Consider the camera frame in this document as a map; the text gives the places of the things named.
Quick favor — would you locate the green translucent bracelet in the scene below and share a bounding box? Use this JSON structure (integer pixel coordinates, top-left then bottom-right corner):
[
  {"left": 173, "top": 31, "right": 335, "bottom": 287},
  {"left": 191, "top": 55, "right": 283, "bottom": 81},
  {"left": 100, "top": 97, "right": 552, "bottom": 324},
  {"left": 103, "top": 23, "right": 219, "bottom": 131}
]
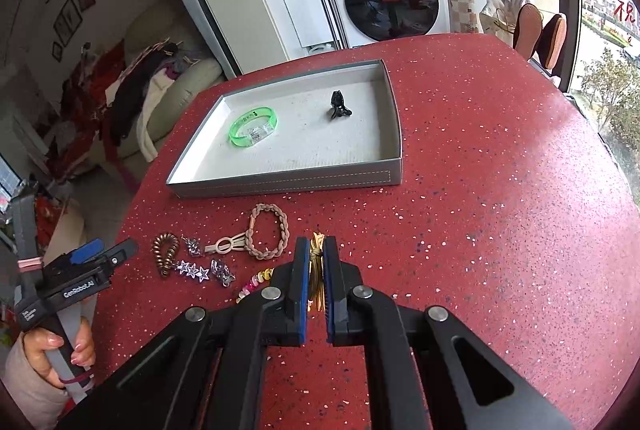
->
[{"left": 228, "top": 106, "right": 277, "bottom": 147}]

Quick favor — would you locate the cream leather sofa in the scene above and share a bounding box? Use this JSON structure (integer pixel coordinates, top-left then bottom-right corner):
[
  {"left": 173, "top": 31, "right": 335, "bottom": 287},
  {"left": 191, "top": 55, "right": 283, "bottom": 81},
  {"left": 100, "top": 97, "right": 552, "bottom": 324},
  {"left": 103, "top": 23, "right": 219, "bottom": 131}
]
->
[{"left": 100, "top": 0, "right": 226, "bottom": 181}]

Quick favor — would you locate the brown slipper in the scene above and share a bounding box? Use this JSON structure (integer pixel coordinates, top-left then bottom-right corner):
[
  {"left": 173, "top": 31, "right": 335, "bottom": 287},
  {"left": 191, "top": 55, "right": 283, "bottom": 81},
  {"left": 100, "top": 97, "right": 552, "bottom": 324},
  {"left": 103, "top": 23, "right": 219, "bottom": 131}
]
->
[
  {"left": 512, "top": 4, "right": 543, "bottom": 58},
  {"left": 540, "top": 13, "right": 568, "bottom": 70}
]

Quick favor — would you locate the black hair claw clip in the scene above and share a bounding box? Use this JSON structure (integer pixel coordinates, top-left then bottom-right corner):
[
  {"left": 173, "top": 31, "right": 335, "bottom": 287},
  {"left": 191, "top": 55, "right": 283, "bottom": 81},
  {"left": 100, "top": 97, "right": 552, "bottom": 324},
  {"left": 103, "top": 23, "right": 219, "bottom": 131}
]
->
[{"left": 325, "top": 90, "right": 353, "bottom": 121}]

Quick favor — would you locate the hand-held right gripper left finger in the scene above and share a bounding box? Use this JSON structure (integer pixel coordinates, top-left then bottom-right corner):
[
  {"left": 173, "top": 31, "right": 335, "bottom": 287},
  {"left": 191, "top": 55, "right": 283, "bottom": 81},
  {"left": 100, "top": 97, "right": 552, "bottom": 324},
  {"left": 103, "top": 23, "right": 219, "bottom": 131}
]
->
[{"left": 60, "top": 237, "right": 312, "bottom": 430}]

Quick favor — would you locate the silver star hair clip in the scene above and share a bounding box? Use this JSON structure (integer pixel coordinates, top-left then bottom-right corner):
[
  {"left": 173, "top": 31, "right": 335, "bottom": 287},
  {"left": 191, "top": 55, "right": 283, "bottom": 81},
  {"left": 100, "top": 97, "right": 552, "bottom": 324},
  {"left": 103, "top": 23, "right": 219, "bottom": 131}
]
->
[{"left": 172, "top": 260, "right": 211, "bottom": 283}]

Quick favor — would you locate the person's left forearm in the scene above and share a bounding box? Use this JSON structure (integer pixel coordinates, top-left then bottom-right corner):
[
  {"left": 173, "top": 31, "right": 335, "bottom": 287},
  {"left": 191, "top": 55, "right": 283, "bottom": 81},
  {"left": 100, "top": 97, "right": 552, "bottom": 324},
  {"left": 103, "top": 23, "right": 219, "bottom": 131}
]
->
[{"left": 0, "top": 339, "right": 71, "bottom": 430}]

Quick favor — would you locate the large dark picture frame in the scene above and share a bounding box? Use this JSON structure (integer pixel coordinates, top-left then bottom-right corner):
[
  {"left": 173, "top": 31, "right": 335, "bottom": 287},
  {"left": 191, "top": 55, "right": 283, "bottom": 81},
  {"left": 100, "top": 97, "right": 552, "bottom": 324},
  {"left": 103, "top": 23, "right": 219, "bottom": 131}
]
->
[{"left": 53, "top": 0, "right": 83, "bottom": 43}]

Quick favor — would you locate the pile of clothes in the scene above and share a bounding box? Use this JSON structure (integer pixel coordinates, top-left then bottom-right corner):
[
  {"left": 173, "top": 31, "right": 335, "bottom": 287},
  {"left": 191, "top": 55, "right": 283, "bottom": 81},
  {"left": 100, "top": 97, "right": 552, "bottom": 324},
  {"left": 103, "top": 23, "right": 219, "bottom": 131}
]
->
[{"left": 60, "top": 40, "right": 201, "bottom": 171}]

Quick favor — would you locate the beige braided hair tie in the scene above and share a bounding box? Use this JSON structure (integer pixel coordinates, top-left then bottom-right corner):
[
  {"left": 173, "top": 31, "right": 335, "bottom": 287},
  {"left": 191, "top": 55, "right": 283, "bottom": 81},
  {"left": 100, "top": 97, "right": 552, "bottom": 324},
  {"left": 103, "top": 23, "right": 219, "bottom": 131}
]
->
[{"left": 245, "top": 203, "right": 290, "bottom": 259}]

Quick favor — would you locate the person's left hand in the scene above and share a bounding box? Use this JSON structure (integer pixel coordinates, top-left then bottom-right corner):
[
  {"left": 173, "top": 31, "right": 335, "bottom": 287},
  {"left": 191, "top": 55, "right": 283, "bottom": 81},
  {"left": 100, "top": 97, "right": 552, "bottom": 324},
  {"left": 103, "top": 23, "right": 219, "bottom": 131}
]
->
[{"left": 22, "top": 317, "right": 96, "bottom": 386}]

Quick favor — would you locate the red handled mop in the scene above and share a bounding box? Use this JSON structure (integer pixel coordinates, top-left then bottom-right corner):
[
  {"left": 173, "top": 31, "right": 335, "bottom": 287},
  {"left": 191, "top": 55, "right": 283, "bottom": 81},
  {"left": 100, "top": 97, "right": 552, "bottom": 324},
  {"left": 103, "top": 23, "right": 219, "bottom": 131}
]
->
[{"left": 296, "top": 0, "right": 346, "bottom": 50}]

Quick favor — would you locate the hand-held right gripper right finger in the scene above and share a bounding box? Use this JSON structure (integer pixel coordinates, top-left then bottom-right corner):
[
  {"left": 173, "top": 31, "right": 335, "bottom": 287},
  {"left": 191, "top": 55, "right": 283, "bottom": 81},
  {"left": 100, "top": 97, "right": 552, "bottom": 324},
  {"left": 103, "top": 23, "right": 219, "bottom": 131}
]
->
[{"left": 322, "top": 236, "right": 576, "bottom": 430}]

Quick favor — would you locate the brown spiral hair tie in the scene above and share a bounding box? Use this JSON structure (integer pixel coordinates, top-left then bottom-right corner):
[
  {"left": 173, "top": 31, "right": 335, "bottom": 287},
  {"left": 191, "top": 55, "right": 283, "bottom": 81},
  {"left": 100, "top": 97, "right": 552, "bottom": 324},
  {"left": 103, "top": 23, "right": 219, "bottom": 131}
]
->
[{"left": 151, "top": 233, "right": 180, "bottom": 278}]

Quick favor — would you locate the pink yellow beaded bracelet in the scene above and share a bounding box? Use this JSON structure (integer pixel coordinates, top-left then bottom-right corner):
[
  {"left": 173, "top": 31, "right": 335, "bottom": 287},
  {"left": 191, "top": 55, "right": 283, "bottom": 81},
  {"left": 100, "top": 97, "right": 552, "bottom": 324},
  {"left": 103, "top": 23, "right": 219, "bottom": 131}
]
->
[{"left": 235, "top": 267, "right": 276, "bottom": 305}]

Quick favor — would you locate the silver bunny hair clip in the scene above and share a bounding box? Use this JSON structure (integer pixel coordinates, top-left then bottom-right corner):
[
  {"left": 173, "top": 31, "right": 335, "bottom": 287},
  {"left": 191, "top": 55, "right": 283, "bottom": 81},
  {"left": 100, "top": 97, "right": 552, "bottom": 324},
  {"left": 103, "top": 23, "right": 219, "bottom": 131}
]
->
[{"left": 204, "top": 232, "right": 251, "bottom": 257}]

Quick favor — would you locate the gold hair tie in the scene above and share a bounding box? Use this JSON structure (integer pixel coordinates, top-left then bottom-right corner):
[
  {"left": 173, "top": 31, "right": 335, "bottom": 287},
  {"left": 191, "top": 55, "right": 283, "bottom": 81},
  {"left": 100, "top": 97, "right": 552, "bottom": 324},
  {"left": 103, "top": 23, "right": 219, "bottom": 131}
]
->
[{"left": 307, "top": 232, "right": 328, "bottom": 311}]

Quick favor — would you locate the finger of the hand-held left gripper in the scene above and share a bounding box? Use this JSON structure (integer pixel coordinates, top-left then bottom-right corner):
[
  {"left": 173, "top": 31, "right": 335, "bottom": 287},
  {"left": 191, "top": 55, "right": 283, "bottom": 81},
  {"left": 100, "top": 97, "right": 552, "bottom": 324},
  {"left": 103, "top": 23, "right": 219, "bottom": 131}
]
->
[
  {"left": 70, "top": 239, "right": 104, "bottom": 265},
  {"left": 97, "top": 238, "right": 140, "bottom": 271}
]

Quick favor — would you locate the beige tote bag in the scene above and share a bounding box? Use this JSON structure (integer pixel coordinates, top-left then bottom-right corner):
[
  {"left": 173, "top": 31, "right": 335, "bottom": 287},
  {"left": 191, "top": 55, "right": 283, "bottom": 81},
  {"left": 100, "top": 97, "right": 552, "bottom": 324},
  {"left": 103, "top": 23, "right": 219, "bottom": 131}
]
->
[{"left": 479, "top": 0, "right": 532, "bottom": 45}]

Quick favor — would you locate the grey tray box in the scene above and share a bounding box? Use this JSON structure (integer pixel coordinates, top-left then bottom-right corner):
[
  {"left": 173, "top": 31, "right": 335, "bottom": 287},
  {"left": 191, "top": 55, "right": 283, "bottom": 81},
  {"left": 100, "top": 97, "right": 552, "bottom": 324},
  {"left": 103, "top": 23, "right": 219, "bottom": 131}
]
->
[{"left": 166, "top": 58, "right": 404, "bottom": 199}]

